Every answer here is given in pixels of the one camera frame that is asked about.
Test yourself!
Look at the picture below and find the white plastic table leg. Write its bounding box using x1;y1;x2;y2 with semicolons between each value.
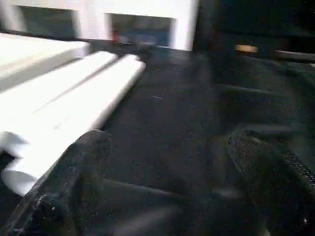
0;51;119;138
0;54;146;197

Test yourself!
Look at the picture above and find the black horizontal bar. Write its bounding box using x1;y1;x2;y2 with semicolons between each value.
275;49;315;63

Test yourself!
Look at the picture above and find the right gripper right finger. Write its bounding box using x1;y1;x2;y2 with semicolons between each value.
228;128;315;236

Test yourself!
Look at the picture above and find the small yellow label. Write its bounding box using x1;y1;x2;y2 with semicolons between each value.
235;44;258;53

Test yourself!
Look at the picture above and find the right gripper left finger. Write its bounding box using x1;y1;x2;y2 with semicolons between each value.
0;129;112;236

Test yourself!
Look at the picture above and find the black mat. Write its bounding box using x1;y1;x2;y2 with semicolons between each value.
0;31;315;236

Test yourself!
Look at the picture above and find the white plastic table top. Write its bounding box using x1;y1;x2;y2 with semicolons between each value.
0;31;90;92

